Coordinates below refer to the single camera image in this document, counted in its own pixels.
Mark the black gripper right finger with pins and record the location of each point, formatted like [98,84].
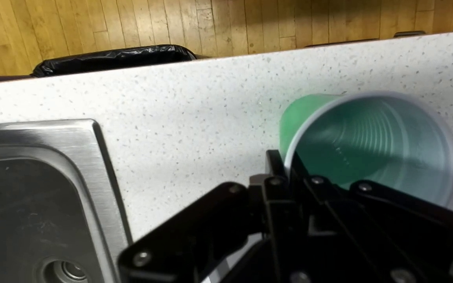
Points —
[393,236]

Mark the stainless steel double sink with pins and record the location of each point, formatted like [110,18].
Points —
[32,210]

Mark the green plastic cup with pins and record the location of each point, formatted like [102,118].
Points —
[378,142]

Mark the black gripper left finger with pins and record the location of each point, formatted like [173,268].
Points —
[205,236]

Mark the black bin bag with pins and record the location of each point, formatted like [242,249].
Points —
[116,57]

